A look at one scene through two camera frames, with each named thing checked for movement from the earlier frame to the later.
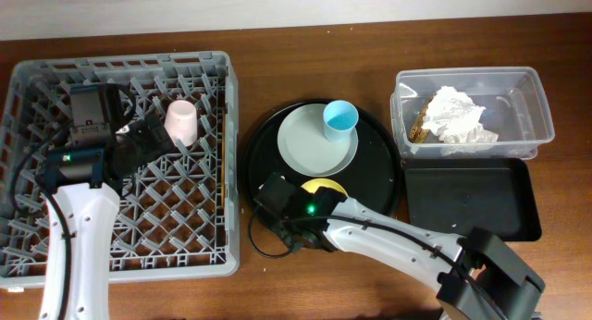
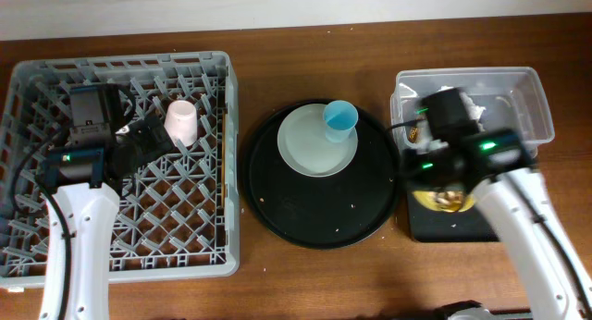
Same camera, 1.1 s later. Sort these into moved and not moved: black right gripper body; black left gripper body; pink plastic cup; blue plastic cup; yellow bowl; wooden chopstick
Moved: yellow bowl; black right gripper body
Not moved: pink plastic cup; wooden chopstick; black left gripper body; blue plastic cup
